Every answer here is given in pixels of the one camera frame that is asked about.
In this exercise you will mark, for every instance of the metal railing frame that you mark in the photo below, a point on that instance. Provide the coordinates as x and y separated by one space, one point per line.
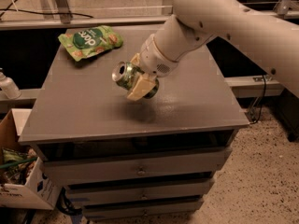
78 19

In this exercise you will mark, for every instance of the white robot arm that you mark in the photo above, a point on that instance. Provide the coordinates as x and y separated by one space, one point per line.
270 42

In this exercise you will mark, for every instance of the cardboard box with clutter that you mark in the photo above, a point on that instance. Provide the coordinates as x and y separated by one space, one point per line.
22 183

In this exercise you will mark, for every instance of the grey drawer cabinet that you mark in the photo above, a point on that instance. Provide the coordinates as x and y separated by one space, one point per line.
117 158

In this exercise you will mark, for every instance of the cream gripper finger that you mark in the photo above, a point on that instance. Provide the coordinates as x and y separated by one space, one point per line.
141 85
135 60

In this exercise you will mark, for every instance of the white plastic bottle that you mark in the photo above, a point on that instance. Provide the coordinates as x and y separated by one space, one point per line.
9 87

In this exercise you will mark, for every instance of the green snack bag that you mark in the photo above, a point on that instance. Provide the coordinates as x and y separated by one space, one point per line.
90 42

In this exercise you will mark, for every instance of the green soda can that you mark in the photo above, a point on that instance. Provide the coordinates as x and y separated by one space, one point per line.
123 73

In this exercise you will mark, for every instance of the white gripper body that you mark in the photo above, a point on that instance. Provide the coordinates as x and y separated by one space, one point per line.
153 61

